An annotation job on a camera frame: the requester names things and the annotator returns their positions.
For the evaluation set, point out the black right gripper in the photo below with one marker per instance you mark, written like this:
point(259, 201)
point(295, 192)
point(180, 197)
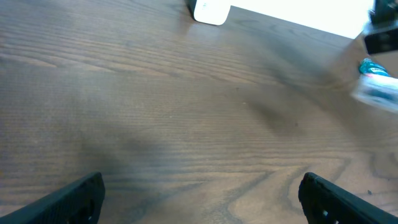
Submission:
point(380, 33)

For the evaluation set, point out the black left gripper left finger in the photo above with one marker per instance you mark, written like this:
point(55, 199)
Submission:
point(77, 202)

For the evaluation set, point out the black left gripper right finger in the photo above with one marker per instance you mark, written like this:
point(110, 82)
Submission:
point(326, 203)

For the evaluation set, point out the orange Kleenex tissue pack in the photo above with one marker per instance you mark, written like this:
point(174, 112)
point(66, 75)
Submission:
point(378, 91)

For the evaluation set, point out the blue Listerine mouthwash bottle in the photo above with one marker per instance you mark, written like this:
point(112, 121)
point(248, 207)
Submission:
point(368, 67)

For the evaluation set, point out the white barcode scanner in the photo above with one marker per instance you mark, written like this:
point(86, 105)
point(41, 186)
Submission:
point(213, 12)

